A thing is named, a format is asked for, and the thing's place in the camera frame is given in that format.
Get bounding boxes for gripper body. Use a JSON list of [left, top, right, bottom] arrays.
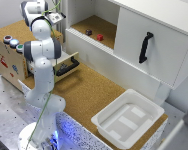
[[47, 11, 67, 26]]

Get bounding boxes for purple block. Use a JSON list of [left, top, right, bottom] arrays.
[[85, 29, 93, 37]]

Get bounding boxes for wooden drawer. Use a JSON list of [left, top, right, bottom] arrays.
[[51, 50, 81, 84]]

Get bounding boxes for wooden drawer box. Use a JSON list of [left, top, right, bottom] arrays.
[[0, 20, 65, 93]]

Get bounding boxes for green button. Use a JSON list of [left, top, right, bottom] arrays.
[[15, 43, 26, 54]]

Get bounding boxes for blue button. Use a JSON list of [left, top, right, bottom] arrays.
[[9, 38, 20, 49]]

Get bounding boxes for red button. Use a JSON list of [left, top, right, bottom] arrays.
[[3, 34, 13, 45]]

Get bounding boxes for white cabinet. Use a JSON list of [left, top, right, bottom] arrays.
[[64, 0, 188, 108]]

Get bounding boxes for white sliding door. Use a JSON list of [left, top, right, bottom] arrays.
[[113, 6, 188, 90]]

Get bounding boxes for white plastic box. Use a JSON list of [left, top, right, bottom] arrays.
[[90, 88, 166, 150]]

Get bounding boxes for black drawer handle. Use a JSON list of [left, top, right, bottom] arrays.
[[55, 56, 81, 77]]

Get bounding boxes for green cable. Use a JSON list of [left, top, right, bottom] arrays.
[[27, 0, 64, 150]]

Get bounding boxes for black door handle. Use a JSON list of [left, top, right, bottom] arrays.
[[138, 31, 155, 65]]

